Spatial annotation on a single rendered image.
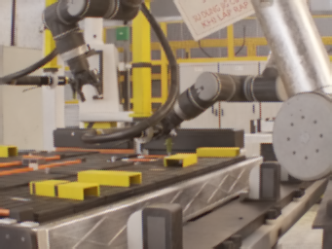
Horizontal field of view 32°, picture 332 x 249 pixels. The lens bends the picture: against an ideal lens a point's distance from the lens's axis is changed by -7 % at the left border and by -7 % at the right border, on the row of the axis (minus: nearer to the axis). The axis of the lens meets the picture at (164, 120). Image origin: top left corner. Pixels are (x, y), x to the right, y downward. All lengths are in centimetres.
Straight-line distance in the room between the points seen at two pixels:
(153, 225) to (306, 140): 37
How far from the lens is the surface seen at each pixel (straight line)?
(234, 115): 1147
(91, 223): 124
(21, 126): 870
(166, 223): 120
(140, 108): 236
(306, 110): 129
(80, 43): 217
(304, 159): 130
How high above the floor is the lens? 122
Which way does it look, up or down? 2 degrees down
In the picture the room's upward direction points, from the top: 1 degrees counter-clockwise
